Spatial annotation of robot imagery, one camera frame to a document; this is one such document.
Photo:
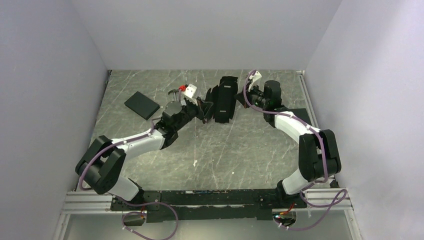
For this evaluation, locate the black switch box right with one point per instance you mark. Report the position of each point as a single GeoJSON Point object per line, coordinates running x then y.
{"type": "Point", "coordinates": [302, 114]}

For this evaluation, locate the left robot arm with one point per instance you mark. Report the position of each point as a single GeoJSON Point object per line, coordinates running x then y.
{"type": "Point", "coordinates": [100, 167]}

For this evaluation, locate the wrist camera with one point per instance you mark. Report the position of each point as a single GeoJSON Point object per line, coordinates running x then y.
{"type": "Point", "coordinates": [253, 80]}
{"type": "Point", "coordinates": [189, 92]}

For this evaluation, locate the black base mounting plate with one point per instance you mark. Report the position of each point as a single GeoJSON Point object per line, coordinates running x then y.
{"type": "Point", "coordinates": [166, 205]}

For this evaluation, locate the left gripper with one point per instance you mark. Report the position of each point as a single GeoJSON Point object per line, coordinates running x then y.
{"type": "Point", "coordinates": [205, 106]}

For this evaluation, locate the hammer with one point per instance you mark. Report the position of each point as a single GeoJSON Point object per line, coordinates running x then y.
{"type": "Point", "coordinates": [176, 94]}

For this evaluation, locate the aluminium frame rail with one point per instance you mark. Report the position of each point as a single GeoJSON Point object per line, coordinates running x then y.
{"type": "Point", "coordinates": [316, 199]}

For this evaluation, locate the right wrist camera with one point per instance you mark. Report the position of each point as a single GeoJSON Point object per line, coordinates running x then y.
{"type": "Point", "coordinates": [253, 80]}

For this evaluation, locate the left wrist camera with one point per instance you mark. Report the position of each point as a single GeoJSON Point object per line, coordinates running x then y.
{"type": "Point", "coordinates": [189, 92]}

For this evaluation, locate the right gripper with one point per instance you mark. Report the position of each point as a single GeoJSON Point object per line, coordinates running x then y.
{"type": "Point", "coordinates": [240, 97]}

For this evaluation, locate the black flat box left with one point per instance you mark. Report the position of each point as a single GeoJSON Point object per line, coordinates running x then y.
{"type": "Point", "coordinates": [142, 105]}

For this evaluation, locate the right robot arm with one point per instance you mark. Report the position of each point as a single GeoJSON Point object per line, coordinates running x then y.
{"type": "Point", "coordinates": [318, 155]}

